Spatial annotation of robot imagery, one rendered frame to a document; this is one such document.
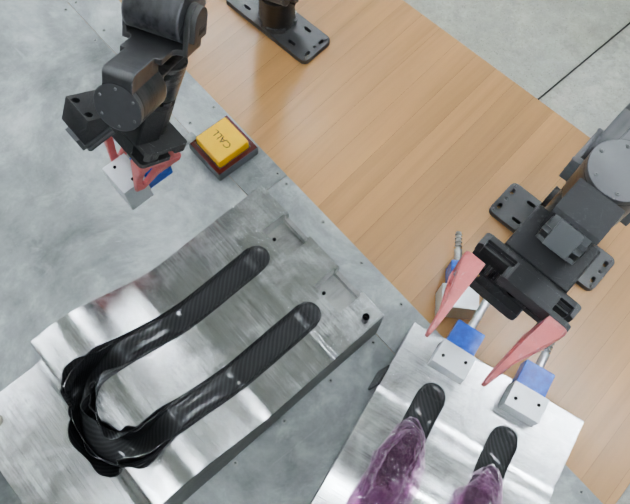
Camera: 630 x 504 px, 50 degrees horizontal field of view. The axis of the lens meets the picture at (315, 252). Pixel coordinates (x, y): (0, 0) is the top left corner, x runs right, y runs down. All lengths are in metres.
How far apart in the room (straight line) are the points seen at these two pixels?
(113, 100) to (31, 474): 0.48
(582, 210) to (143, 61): 0.46
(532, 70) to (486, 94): 1.12
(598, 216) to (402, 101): 0.68
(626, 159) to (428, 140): 0.59
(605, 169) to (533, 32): 1.87
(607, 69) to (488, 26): 0.41
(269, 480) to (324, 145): 0.53
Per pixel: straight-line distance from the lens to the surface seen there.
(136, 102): 0.75
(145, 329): 0.91
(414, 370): 0.95
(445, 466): 0.92
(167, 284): 0.95
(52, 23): 1.33
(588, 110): 2.33
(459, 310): 1.00
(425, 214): 1.09
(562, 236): 0.55
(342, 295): 0.95
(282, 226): 0.99
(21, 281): 1.10
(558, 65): 2.39
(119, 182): 0.94
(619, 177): 0.59
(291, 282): 0.93
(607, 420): 1.08
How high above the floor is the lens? 1.76
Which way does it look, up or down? 68 degrees down
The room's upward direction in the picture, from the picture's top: 6 degrees clockwise
